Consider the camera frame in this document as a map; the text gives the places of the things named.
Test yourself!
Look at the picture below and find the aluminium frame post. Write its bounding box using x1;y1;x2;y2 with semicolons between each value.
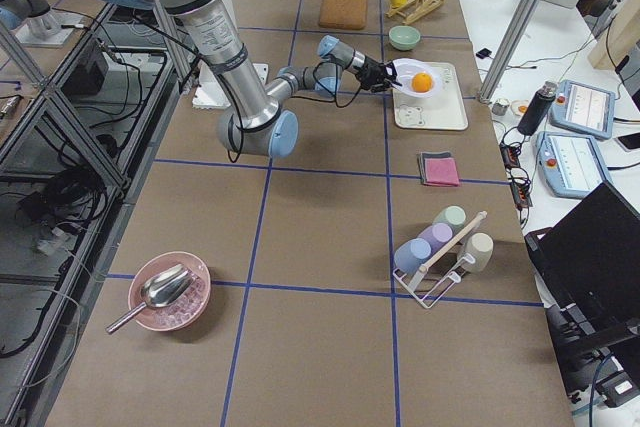
477;0;539;104

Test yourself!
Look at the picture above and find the purple cup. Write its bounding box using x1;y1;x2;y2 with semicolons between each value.
418;222;453;252

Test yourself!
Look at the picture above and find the black bottle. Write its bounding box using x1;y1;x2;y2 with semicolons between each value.
516;81;558;136

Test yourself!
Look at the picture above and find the pink cloth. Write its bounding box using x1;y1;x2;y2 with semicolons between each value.
424;157;459;186

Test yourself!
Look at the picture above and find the white wire cup rack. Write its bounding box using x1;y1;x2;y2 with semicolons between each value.
392;251;464;309

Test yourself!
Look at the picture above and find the teach pendant near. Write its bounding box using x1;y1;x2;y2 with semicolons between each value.
535;131;612;199

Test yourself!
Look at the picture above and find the orange fruit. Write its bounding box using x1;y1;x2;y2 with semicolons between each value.
411;72;434;93

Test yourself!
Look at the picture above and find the black laptop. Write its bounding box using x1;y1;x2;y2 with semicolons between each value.
525;181;639;332

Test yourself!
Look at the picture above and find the cream bear tray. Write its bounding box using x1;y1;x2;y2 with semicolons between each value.
393;58;468;131

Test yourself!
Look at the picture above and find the beige cup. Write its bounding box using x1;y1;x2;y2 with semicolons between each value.
458;232;494;273

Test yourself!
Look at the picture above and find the green cup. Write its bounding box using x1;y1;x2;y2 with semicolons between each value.
433;205;467;234

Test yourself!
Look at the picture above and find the white round plate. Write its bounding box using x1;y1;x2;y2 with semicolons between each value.
392;58;443;98

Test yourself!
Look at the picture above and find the pink bowl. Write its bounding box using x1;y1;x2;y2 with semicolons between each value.
128;251;211;332

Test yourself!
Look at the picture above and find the teach pendant far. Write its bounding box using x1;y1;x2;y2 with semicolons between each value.
550;80;615;140

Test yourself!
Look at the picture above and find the green bowl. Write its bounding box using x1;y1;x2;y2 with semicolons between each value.
388;25;421;51

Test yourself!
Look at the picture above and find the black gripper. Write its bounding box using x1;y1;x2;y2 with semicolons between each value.
356;57;402;93

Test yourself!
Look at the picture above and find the teach pendant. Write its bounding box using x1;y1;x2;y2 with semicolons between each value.
535;131;612;199
550;80;615;140

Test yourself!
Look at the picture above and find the metal scoop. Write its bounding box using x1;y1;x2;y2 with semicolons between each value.
105;264;193;335

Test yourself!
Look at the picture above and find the wooden rack dowel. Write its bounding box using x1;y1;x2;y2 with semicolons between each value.
418;211;487;274

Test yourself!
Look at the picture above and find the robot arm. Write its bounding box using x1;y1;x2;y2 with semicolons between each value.
102;0;398;158

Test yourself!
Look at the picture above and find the grey cloth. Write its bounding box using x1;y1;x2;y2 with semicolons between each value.
417;152;455;185

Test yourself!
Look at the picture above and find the blue cup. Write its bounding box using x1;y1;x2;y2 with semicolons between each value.
393;238;432;274

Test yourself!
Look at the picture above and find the wooden drying rack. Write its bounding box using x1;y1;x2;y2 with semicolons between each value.
385;0;445;25

